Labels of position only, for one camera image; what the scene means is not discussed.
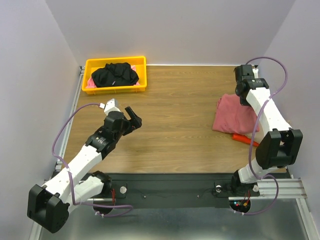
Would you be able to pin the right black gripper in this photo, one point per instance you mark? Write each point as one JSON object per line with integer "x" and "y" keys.
{"x": 243, "y": 70}

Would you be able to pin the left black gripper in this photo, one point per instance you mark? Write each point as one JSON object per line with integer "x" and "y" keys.
{"x": 135, "y": 122}

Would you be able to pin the pink red t shirt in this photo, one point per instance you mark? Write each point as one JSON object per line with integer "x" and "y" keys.
{"x": 233, "y": 118}

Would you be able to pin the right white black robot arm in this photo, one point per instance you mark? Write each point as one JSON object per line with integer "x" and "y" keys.
{"x": 280, "y": 144}

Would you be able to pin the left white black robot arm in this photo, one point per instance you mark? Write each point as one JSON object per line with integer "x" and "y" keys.
{"x": 50, "y": 204}

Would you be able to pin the black t shirt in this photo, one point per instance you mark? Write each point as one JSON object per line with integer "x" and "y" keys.
{"x": 115, "y": 75}

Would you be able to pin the light pink t shirt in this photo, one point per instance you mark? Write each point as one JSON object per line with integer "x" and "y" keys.
{"x": 92, "y": 83}

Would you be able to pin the yellow plastic bin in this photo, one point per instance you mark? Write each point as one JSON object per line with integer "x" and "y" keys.
{"x": 115, "y": 75}

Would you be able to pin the folded orange t shirt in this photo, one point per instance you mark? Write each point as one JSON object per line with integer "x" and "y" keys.
{"x": 241, "y": 138}

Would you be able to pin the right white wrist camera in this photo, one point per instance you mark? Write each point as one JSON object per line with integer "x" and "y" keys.
{"x": 255, "y": 73}

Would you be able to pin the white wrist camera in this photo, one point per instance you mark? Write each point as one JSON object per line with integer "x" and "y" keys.
{"x": 110, "y": 106}
{"x": 255, "y": 73}

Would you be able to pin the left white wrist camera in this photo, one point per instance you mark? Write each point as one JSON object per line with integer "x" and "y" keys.
{"x": 110, "y": 106}

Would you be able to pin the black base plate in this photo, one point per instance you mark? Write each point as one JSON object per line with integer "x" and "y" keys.
{"x": 170, "y": 190}

